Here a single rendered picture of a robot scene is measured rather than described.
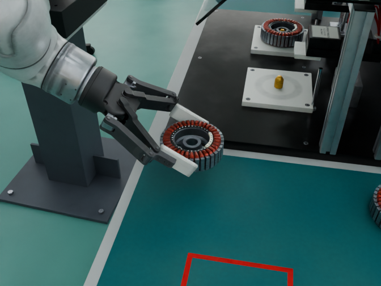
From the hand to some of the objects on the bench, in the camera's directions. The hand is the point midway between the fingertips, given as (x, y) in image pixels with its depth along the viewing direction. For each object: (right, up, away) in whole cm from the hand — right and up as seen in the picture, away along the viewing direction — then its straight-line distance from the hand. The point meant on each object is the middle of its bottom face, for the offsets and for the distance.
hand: (190, 142), depth 78 cm
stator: (+24, +28, +40) cm, 54 cm away
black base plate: (+24, +18, +33) cm, 44 cm away
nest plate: (+20, +12, +22) cm, 32 cm away
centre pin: (+20, +13, +22) cm, 32 cm away
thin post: (+26, +7, +17) cm, 32 cm away
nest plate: (+24, +27, +41) cm, 55 cm away
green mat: (+33, -25, -19) cm, 46 cm away
